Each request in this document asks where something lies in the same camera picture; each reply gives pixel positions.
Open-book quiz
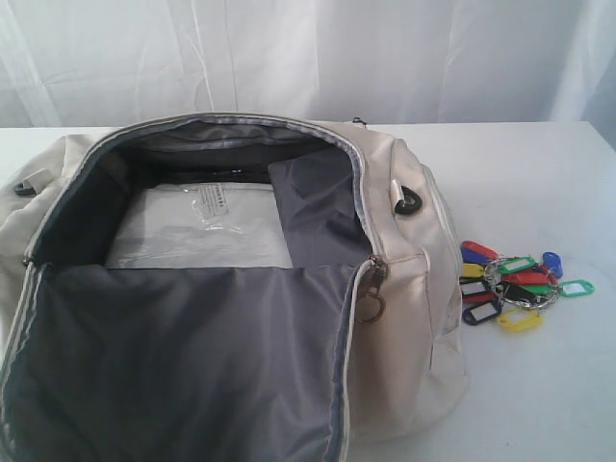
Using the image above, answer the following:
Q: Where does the colourful key tag bunch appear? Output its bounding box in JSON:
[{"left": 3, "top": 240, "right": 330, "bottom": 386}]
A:
[{"left": 459, "top": 241, "right": 595, "bottom": 332}]

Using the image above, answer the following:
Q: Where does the white backdrop curtain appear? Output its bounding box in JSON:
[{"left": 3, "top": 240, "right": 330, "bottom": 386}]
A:
[{"left": 1, "top": 1, "right": 615, "bottom": 129}]

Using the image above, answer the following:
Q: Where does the black plastic D-ring right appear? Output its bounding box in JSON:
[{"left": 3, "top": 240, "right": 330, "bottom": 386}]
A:
[{"left": 394, "top": 185, "right": 425, "bottom": 218}]

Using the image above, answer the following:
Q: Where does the white plastic packet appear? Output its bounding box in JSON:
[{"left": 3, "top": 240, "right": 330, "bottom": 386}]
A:
[{"left": 105, "top": 183, "right": 292, "bottom": 269}]

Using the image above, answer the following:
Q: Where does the cream duffel bag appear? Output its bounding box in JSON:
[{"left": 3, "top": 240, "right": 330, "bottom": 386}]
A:
[{"left": 1, "top": 113, "right": 468, "bottom": 461}]

